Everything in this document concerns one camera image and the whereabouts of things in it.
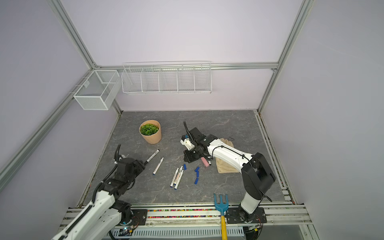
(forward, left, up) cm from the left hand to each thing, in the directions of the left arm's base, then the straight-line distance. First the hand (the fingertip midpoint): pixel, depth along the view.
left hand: (140, 166), depth 84 cm
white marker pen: (+9, -4, -7) cm, 12 cm away
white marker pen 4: (-5, -21, -6) cm, 22 cm away
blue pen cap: (+1, -25, -7) cm, 26 cm away
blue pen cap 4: (-8, -31, -8) cm, 33 cm away
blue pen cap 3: (-4, -32, -8) cm, 33 cm away
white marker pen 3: (-6, -18, -7) cm, 20 cm away
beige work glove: (-2, -48, -6) cm, 48 cm away
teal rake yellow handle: (-23, -44, -6) cm, 50 cm away
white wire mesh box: (+48, +31, +17) cm, 60 cm away
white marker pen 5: (-7, -21, -6) cm, 23 cm away
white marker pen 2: (+2, -8, -7) cm, 11 cm away
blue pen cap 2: (-1, -32, -8) cm, 33 cm away
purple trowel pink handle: (+2, -37, -6) cm, 38 cm away
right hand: (0, -26, +3) cm, 26 cm away
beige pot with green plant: (+22, -4, +5) cm, 23 cm away
